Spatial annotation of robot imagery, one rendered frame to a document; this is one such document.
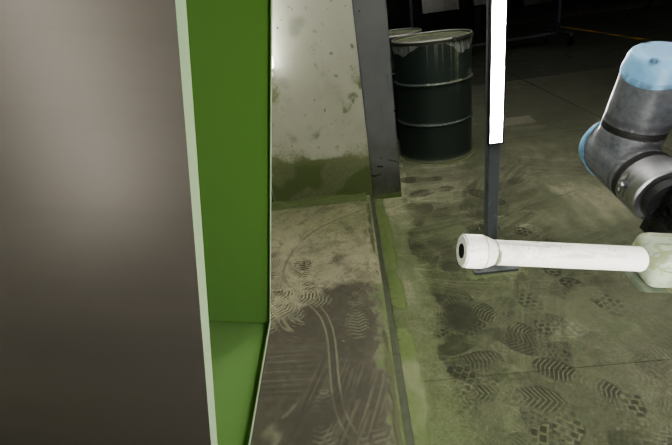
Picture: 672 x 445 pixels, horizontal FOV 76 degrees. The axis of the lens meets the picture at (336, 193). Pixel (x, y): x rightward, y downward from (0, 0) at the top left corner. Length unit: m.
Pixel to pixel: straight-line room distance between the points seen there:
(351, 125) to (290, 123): 0.37
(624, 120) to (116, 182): 0.68
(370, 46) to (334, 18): 0.25
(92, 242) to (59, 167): 0.07
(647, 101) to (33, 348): 0.81
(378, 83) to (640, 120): 1.94
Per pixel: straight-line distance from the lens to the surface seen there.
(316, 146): 2.66
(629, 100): 0.76
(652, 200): 0.74
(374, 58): 2.55
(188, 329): 0.46
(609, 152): 0.79
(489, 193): 1.99
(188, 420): 0.56
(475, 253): 0.41
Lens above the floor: 1.25
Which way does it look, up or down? 25 degrees down
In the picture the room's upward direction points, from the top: 9 degrees counter-clockwise
